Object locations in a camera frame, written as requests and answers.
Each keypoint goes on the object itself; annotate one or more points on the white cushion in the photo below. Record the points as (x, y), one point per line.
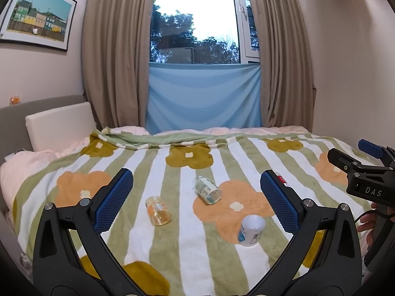
(58, 126)

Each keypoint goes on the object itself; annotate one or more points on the small orange item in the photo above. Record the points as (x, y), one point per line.
(15, 99)

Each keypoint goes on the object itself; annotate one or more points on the window with white frame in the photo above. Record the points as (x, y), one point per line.
(197, 21)

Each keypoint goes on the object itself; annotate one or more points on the framed picture of coloured houses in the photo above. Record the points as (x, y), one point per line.
(38, 15)

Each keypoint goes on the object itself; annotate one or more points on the person's right hand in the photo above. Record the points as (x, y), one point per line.
(365, 223)

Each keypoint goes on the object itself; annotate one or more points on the white cup with blue label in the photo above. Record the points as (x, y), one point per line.
(251, 231)

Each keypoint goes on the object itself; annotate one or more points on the light blue cloth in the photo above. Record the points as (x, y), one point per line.
(203, 95)

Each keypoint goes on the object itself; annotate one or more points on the floral striped blanket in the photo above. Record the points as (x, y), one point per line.
(191, 246)

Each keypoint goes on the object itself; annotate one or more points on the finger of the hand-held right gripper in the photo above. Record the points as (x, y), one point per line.
(370, 148)
(339, 160)

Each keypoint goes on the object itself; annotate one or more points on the grey bed headboard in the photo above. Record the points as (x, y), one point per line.
(18, 120)

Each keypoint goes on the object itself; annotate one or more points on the beige curtain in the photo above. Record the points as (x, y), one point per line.
(115, 55)
(282, 52)

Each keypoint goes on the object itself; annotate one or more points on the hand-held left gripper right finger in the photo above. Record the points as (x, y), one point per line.
(279, 205)

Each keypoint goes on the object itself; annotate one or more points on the small item with red label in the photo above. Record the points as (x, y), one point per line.
(281, 179)

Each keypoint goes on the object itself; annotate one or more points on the clear cup with green label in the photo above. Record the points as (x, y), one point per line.
(206, 189)

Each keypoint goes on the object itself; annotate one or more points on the clear cup with orange label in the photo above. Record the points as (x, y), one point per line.
(157, 211)

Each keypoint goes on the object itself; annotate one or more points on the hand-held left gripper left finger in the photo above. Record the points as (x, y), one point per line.
(112, 203)

